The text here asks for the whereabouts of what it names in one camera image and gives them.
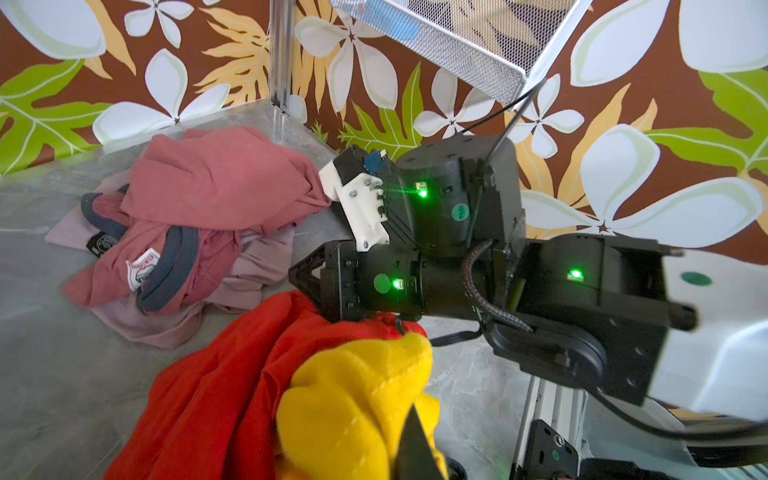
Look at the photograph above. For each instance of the red cloth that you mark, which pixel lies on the red cloth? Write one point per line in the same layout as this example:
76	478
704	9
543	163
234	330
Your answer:
212	414

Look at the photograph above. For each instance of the pink maroon cloth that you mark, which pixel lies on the pink maroon cloth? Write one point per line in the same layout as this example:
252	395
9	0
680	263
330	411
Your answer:
204	220

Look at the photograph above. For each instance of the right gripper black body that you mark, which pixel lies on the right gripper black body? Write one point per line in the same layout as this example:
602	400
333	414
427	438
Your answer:
454	221

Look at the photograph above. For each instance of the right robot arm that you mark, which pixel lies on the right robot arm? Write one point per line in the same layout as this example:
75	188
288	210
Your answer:
673	342

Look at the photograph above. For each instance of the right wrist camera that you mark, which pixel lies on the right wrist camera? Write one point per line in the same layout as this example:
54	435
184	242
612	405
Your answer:
346	180

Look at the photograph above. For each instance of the white mesh basket right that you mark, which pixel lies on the white mesh basket right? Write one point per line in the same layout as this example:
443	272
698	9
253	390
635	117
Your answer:
500	47

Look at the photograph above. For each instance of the yellow cloth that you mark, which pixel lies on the yellow cloth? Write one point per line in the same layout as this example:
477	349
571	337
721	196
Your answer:
343	415

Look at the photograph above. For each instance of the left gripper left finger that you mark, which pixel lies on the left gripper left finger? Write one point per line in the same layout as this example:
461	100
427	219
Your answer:
309	276

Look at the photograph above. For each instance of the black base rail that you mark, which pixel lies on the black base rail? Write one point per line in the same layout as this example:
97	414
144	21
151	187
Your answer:
550	438

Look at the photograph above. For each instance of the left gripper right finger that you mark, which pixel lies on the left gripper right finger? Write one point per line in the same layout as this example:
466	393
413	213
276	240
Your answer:
414	459

